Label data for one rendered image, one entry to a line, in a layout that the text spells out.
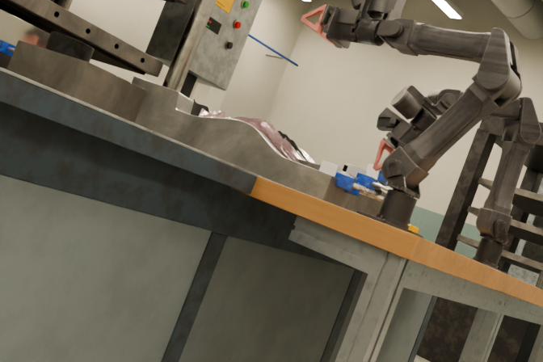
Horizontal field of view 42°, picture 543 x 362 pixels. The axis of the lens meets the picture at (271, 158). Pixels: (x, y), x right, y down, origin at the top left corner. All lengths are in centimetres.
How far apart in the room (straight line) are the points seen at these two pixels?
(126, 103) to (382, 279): 54
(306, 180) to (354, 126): 865
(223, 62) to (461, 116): 131
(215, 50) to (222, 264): 129
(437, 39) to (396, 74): 849
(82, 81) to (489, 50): 77
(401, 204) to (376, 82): 872
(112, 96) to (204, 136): 31
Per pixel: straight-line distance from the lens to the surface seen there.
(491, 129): 604
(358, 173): 177
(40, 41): 198
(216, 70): 257
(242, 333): 154
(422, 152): 145
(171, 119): 154
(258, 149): 146
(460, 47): 150
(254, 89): 1085
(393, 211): 144
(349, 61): 1055
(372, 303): 116
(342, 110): 1029
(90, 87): 123
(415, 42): 154
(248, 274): 147
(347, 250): 120
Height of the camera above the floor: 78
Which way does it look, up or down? 3 degrees up
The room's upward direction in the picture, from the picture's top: 21 degrees clockwise
